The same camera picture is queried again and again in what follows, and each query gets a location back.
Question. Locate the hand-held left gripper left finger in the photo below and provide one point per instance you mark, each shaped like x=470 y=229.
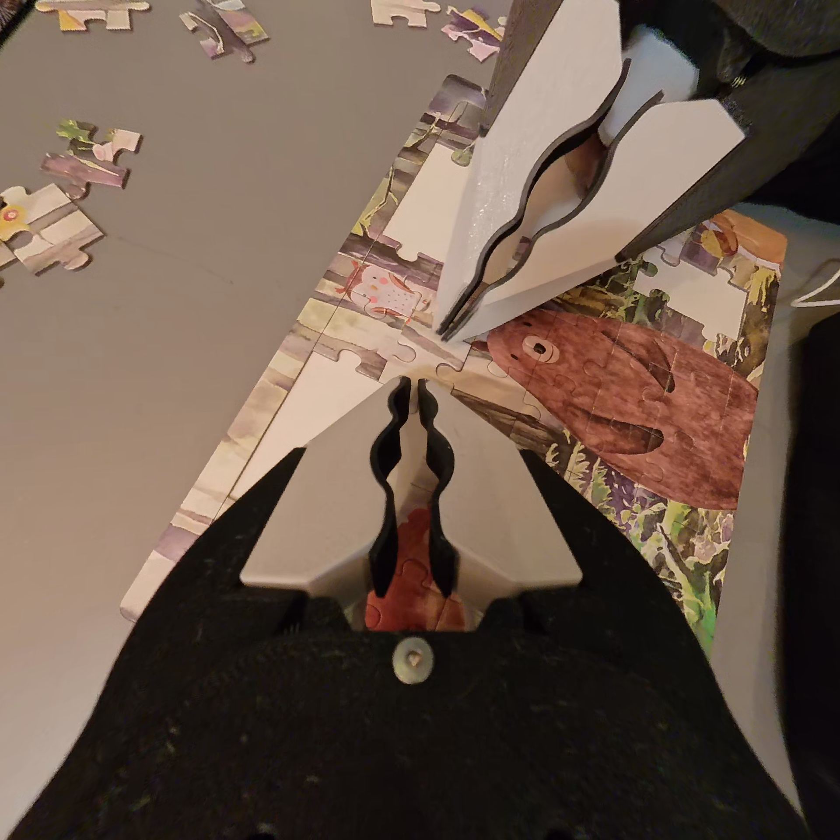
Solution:
x=308 y=505

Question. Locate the white yellow jigsaw piece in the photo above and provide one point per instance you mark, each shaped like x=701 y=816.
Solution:
x=400 y=12

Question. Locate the partly assembled jigsaw puzzle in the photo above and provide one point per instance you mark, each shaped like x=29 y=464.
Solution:
x=623 y=407

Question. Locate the purple white jigsaw piece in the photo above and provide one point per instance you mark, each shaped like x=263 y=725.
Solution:
x=226 y=29

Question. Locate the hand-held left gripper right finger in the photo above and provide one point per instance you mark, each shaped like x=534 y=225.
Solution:
x=505 y=505

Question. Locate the yellow grey jigsaw piece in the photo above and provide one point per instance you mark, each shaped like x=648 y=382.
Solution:
x=105 y=13

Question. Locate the green white jigsaw piece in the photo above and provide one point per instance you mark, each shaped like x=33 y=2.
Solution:
x=115 y=141

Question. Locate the purple yellow jigsaw piece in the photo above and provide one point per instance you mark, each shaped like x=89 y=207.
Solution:
x=476 y=36

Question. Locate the person's right hand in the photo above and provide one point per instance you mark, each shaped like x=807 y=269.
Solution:
x=587 y=167

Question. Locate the person's black clothing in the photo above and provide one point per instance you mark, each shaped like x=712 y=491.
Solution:
x=820 y=525

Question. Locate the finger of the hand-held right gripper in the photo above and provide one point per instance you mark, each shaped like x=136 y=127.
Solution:
x=656 y=170
x=538 y=85

